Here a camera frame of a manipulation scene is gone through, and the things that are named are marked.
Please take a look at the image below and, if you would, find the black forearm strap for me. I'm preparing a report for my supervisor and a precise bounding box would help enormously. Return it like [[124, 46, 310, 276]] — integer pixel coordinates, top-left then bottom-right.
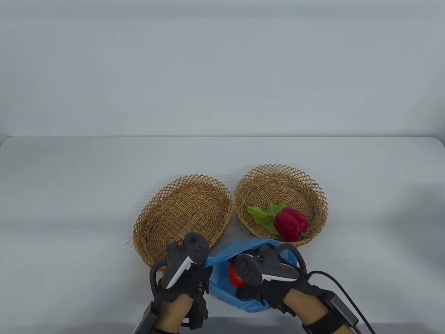
[[302, 310, 348, 334]]

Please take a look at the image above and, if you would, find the round wicker basket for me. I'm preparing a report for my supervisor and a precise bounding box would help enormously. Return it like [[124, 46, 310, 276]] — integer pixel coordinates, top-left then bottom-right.
[[234, 164, 328, 247]]

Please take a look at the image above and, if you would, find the person's left hand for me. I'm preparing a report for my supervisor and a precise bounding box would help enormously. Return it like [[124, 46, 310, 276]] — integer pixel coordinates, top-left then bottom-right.
[[155, 266, 213, 307]]

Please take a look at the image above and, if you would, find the person's left forearm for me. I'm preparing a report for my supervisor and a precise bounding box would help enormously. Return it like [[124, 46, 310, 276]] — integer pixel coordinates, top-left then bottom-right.
[[156, 296, 193, 334]]

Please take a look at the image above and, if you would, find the green lettuce leaf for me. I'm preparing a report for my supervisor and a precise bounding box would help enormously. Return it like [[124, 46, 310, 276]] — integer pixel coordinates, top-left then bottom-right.
[[247, 202, 289, 235]]

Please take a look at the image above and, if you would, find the person's right hand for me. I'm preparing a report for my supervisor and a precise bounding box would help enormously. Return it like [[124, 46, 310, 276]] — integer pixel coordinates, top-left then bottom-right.
[[236, 278, 320, 309]]

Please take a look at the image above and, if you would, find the dark grey strapped box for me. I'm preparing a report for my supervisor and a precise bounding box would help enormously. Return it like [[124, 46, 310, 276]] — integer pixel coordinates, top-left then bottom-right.
[[322, 291, 360, 327], [132, 301, 159, 334]]

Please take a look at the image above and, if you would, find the person's right forearm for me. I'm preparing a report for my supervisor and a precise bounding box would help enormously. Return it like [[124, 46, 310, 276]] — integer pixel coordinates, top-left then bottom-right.
[[283, 288, 329, 326]]

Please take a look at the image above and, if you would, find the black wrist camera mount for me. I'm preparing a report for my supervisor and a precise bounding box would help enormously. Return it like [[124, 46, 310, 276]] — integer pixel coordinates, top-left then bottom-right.
[[188, 292, 209, 329]]

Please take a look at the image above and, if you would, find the red bell pepper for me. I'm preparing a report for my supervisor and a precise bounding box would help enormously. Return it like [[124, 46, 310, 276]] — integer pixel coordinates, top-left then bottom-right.
[[273, 208, 310, 242]]

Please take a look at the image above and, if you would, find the blue plastic bag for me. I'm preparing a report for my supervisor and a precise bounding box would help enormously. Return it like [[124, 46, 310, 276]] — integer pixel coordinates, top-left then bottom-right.
[[204, 238, 301, 312]]

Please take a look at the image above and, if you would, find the black white handheld controller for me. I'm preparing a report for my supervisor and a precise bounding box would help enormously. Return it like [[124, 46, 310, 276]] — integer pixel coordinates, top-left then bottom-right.
[[149, 232, 211, 291], [232, 243, 307, 287]]

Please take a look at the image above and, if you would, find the oval wicker basket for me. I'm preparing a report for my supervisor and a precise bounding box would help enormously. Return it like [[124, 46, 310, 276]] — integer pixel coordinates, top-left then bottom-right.
[[133, 173, 233, 268]]

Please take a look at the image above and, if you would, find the red tomato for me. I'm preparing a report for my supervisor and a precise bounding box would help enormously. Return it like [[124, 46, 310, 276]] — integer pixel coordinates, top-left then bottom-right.
[[228, 264, 247, 288]]

